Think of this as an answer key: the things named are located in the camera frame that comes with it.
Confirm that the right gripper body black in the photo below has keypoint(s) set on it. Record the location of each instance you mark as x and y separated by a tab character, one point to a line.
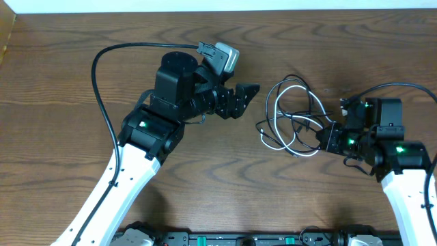
337	140

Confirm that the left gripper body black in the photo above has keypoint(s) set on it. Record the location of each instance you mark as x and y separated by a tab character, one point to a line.
222	102

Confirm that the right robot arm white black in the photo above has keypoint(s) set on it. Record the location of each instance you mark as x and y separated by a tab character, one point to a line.
373	133

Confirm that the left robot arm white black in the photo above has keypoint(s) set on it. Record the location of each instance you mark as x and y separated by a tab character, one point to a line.
184	89

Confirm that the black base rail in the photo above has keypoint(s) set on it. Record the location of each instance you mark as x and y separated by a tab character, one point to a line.
142	234

